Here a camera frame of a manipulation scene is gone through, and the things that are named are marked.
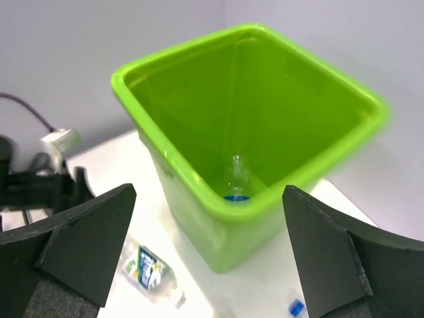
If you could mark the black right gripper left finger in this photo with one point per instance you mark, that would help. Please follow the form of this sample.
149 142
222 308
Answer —
63 266

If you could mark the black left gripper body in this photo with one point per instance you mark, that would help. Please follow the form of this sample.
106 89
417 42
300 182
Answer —
38 188

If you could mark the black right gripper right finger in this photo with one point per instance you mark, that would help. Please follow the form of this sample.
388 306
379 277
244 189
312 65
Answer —
348 268

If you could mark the clear bottle white green label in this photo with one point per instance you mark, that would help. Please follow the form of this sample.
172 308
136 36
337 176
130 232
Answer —
149 274

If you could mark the clear bottle blue label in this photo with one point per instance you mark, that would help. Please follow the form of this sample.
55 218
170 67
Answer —
241 183

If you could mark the green plastic bin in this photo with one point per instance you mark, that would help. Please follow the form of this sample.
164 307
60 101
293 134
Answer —
246 90

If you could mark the clear bottle blue cap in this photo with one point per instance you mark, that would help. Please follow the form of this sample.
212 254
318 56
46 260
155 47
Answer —
296 307

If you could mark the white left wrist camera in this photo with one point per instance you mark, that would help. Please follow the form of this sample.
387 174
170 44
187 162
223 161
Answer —
57 143

